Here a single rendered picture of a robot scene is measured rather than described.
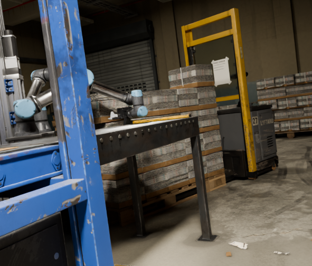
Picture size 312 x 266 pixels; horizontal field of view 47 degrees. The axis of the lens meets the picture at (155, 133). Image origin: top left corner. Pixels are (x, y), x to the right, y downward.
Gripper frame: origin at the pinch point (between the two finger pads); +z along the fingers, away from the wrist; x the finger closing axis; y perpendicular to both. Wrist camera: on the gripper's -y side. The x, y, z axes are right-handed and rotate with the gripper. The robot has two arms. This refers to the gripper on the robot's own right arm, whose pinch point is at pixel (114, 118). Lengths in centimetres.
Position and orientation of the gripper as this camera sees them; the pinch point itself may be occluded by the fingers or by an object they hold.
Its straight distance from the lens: 277.0
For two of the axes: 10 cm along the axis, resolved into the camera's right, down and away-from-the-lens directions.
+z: -6.7, 0.5, 7.4
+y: -1.3, -9.9, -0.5
